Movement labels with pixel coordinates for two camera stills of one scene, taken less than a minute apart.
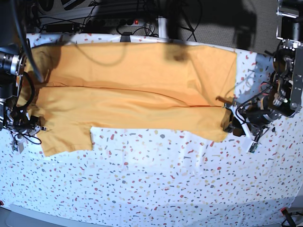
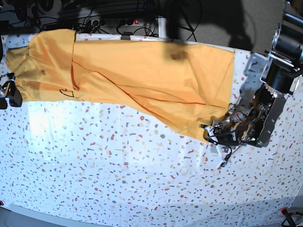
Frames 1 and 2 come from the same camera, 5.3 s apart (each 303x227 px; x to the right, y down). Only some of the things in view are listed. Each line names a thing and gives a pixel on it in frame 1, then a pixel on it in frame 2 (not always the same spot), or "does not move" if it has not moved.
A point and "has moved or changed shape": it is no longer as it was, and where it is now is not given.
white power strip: x=116 y=22 does not move
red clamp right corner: x=284 y=211 does not move
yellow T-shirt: x=69 y=87 has moved or changed shape
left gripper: x=23 y=126 → x=10 y=85
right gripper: x=250 y=119 → x=227 y=133
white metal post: x=163 y=27 does not move
